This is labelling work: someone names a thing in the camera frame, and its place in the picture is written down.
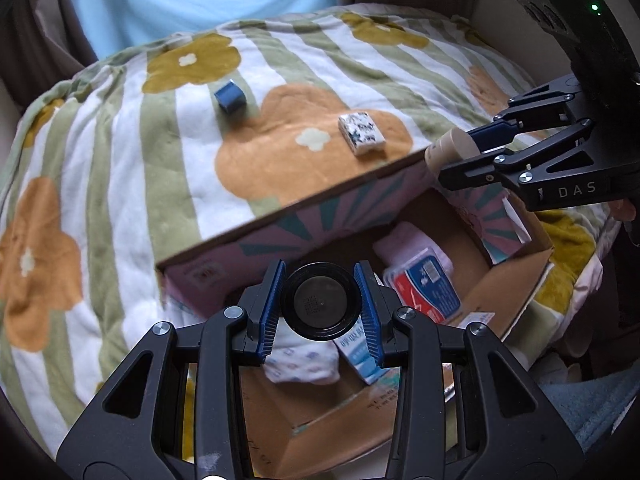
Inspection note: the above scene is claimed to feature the dental floss plastic box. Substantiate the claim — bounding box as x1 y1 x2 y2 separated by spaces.
383 248 462 324

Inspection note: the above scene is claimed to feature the white patterned sock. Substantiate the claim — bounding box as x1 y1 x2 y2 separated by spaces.
262 318 340 386

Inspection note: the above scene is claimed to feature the open cardboard box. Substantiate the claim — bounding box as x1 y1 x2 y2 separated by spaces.
157 154 552 479

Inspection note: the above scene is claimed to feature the white blue product carton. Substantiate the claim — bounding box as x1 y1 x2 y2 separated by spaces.
333 318 386 386

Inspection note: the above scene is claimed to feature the blue white patterned box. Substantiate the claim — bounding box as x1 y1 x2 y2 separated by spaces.
337 112 386 156

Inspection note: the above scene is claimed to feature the pink rolled towel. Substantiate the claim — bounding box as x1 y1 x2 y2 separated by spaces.
373 221 450 266

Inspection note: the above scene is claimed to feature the floral striped fleece blanket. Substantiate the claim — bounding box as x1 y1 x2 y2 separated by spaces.
1 4 620 456

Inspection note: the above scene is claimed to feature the dark blue small carton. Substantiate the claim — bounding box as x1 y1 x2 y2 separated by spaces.
214 80 246 115

